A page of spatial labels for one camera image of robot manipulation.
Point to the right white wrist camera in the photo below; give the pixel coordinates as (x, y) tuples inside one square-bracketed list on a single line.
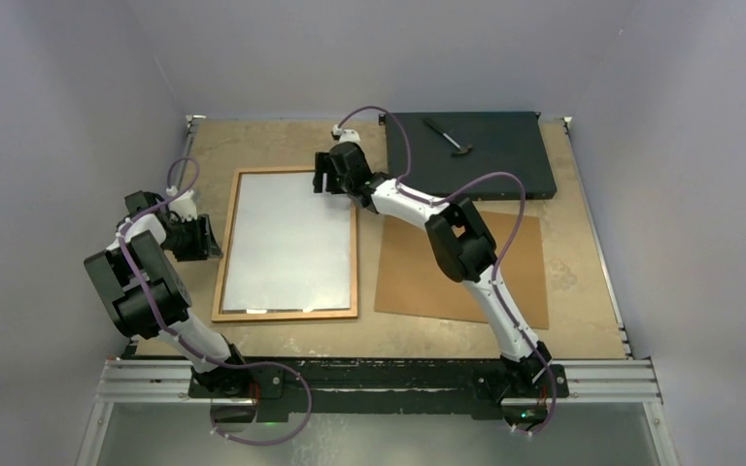
[(344, 135)]

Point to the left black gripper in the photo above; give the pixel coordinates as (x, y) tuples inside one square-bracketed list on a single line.
[(203, 247)]

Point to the brown wooden picture frame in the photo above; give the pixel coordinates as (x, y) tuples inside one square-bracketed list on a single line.
[(283, 315)]

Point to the small black handled hammer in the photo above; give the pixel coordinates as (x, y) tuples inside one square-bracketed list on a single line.
[(459, 149)]

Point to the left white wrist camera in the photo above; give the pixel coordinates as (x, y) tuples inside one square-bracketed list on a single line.
[(182, 204)]

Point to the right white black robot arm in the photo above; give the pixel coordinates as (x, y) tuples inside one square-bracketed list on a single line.
[(463, 247)]

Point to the dark flat equipment case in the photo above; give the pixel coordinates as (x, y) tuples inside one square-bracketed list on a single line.
[(510, 142)]

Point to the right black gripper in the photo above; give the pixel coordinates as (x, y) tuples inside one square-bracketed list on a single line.
[(324, 165)]

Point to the brown cardboard backing board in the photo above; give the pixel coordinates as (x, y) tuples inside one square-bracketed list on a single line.
[(410, 282)]

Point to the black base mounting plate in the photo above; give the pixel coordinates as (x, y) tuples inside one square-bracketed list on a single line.
[(484, 389)]

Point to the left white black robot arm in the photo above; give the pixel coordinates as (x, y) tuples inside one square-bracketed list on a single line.
[(144, 295)]

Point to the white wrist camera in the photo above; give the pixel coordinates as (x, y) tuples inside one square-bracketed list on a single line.
[(182, 204), (344, 135)]

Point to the glossy plant photo print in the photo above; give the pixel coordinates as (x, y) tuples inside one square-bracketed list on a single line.
[(289, 244)]

